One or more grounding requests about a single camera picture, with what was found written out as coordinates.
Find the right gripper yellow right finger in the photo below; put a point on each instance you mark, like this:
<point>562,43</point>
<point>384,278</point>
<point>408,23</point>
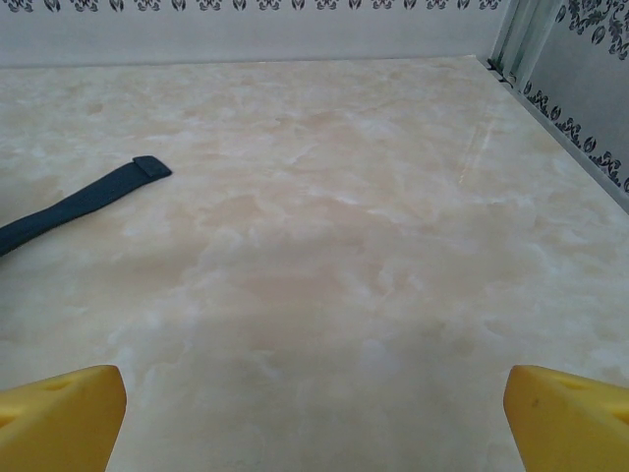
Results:
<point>570,428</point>

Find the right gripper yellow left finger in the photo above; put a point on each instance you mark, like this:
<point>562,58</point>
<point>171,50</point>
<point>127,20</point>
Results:
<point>59,423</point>

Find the navy blue backpack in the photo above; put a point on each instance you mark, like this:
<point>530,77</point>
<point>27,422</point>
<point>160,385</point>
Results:
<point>74,205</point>

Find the aluminium frame post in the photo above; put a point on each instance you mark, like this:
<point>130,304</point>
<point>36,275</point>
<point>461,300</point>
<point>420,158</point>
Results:
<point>526,29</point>

